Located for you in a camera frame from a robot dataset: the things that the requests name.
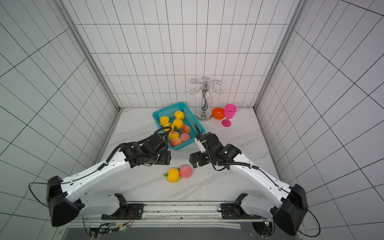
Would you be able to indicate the orange red peach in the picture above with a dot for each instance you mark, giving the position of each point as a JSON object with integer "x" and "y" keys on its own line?
{"x": 185, "y": 129}

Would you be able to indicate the metal cup drying rack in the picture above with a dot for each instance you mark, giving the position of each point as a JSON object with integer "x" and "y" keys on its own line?
{"x": 203, "y": 85}

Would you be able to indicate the yellow red peach top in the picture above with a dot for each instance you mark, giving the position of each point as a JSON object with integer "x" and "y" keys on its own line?
{"x": 172, "y": 135}

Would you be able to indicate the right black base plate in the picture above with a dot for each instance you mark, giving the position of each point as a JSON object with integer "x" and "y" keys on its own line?
{"x": 234, "y": 211}

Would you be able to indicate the yellow peach with leaf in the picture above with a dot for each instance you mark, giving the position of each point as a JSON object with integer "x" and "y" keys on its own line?
{"x": 164, "y": 120}

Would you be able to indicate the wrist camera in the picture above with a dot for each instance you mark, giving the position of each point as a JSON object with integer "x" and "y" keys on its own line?
{"x": 158, "y": 143}
{"x": 208, "y": 141}

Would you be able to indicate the pink peach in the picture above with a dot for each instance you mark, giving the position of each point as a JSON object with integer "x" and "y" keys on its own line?
{"x": 186, "y": 171}
{"x": 185, "y": 137}

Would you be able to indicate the aluminium mounting rail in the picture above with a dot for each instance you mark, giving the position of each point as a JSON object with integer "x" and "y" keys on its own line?
{"x": 187, "y": 213}

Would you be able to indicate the yellow peach red spot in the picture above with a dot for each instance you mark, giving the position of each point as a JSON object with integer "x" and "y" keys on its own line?
{"x": 178, "y": 123}

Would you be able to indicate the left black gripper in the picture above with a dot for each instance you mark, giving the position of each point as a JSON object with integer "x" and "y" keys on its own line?
{"x": 165, "y": 158}

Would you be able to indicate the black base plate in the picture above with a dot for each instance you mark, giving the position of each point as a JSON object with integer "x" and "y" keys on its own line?
{"x": 234, "y": 211}
{"x": 127, "y": 212}

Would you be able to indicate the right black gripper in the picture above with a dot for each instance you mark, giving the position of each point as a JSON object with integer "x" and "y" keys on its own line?
{"x": 195, "y": 159}

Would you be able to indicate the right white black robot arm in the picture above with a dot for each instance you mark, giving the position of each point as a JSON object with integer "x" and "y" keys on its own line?
{"x": 285, "y": 206}

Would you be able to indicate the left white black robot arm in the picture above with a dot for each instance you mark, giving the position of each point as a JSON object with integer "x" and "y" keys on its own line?
{"x": 69, "y": 198}

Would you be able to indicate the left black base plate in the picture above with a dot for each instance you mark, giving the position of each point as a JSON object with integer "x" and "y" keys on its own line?
{"x": 127, "y": 212}

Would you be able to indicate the pink peach bottom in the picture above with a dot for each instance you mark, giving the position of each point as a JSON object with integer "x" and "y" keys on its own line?
{"x": 185, "y": 137}

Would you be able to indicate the orange plastic bowl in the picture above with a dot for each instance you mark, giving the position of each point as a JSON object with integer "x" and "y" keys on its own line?
{"x": 218, "y": 113}

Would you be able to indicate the yellow peach leaf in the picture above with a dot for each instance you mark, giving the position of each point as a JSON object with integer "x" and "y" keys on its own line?
{"x": 173, "y": 175}

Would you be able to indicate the pink plastic goblet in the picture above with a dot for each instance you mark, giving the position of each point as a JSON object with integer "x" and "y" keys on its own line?
{"x": 229, "y": 112}

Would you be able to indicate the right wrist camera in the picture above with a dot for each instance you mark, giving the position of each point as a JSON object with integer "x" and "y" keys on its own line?
{"x": 208, "y": 141}

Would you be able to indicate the teal plastic basket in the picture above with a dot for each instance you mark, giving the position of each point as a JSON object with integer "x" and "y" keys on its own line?
{"x": 190, "y": 120}

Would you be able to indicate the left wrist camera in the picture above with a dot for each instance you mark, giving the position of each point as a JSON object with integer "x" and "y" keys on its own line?
{"x": 158, "y": 143}

